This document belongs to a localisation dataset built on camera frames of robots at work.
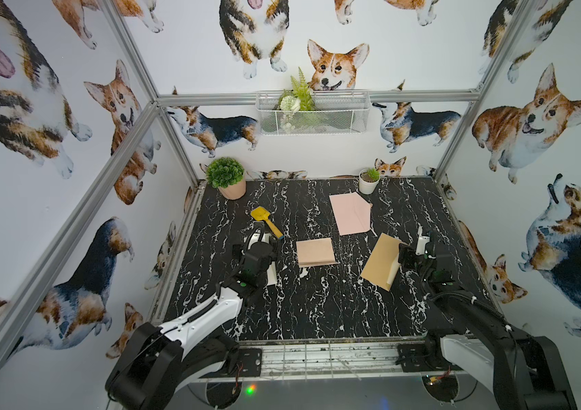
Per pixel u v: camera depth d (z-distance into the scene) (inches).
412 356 29.0
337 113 36.3
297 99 32.2
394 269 36.4
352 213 43.4
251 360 29.0
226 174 39.8
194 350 19.0
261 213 42.0
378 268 36.7
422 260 30.0
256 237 28.2
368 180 43.6
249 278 25.2
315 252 38.6
